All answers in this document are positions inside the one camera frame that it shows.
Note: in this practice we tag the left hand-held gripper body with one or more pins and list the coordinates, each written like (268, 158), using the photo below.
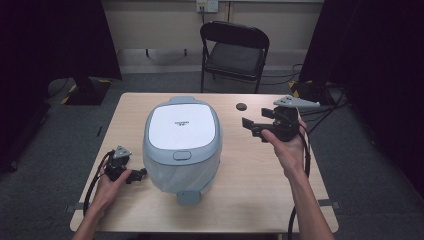
(116, 165)

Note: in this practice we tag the white wall power outlet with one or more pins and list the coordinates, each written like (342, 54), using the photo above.
(206, 5)

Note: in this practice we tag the black yellow-striped stand base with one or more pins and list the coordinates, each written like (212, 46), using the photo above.
(87, 91)
(311, 90)

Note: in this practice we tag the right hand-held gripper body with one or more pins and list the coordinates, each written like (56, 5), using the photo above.
(286, 123)

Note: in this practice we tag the small black floor object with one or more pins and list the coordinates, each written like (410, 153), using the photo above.
(99, 131)

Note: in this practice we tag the person's right hand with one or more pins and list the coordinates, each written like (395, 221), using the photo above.
(290, 155)

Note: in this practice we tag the person's left hand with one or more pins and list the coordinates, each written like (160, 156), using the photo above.
(107, 193)

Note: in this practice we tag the black curtain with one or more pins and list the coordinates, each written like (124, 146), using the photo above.
(376, 66)
(50, 43)

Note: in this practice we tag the grey-blue lidded trash can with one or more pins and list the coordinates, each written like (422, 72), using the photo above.
(182, 140)

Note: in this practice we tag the black folding chair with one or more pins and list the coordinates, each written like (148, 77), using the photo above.
(233, 56)

